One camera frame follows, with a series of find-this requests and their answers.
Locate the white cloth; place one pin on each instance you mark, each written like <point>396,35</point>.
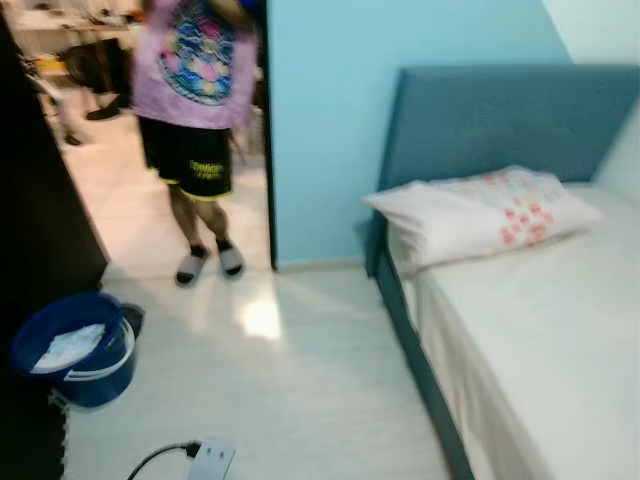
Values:
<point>68,348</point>

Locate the blue plastic bucket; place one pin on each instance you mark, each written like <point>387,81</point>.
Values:
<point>95,385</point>

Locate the pink pillow with coloured dots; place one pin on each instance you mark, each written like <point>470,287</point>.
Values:
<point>480,210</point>

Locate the person in purple shirt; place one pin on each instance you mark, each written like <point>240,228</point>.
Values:
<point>195,100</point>

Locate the dark door frame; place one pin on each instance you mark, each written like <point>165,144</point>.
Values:
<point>268,150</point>

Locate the dark chair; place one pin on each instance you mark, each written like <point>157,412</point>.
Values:
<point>95,70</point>

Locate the teal bed frame rail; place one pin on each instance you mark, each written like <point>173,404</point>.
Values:
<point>410,330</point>

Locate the dark wooden wardrobe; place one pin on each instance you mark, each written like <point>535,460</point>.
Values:
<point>40,200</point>

